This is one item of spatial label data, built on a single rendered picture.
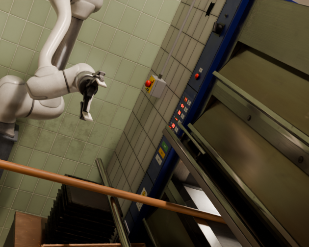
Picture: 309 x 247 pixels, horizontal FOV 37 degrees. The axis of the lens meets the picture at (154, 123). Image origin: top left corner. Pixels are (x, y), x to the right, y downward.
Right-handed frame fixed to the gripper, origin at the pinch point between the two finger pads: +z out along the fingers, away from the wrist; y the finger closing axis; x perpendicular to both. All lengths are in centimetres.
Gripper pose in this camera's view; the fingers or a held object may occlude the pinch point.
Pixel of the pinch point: (95, 102)
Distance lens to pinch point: 165.9
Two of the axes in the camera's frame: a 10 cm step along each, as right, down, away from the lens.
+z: 2.6, 3.7, -8.9
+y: -4.0, 8.8, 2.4
